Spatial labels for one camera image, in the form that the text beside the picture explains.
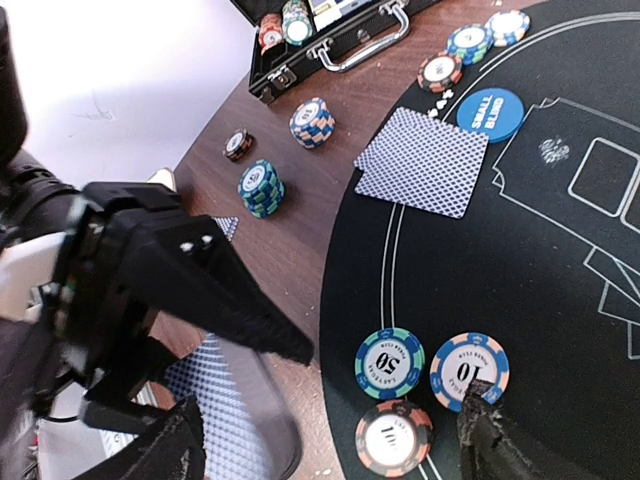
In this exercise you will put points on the orange chip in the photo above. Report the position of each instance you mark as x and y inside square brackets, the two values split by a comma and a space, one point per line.
[393, 438]

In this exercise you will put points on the card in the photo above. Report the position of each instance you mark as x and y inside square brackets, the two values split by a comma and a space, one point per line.
[424, 163]
[364, 159]

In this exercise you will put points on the black poker chip case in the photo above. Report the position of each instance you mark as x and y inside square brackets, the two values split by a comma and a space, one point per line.
[343, 45]

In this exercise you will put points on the playing card deck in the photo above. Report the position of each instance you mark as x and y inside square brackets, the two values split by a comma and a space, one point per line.
[249, 431]

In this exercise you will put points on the blue small blind button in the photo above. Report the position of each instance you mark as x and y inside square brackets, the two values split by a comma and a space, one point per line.
[495, 112]

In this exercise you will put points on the red brown chip stack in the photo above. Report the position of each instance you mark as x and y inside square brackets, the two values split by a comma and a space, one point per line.
[238, 144]

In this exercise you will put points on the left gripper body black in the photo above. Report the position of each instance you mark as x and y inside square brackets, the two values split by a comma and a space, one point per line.
[129, 251]

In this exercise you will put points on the blue ten chip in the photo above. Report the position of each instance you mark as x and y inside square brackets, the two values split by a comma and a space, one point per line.
[508, 28]

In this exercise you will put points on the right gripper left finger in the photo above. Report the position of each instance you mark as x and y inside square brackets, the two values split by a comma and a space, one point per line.
[171, 448]

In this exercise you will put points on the white blue chip stack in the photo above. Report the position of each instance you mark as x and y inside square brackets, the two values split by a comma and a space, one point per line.
[464, 358]

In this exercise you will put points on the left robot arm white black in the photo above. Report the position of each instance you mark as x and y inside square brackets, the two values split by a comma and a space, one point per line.
[34, 203]

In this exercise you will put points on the green fifty chip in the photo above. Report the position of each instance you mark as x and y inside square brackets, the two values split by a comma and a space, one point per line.
[389, 363]

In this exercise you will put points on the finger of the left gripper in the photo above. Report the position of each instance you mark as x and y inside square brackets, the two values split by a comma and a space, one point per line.
[197, 276]
[109, 405]

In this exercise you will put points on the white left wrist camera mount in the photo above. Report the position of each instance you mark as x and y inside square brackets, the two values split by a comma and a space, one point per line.
[25, 268]

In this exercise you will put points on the chrome case handle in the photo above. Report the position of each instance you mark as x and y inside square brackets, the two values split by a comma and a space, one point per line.
[370, 48]

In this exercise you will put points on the green chip stack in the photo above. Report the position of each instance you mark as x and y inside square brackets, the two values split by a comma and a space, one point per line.
[261, 189]

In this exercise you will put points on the round black poker mat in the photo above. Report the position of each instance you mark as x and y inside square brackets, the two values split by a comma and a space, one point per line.
[545, 259]

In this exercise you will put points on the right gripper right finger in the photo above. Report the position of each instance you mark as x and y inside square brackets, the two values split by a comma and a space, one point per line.
[493, 447]

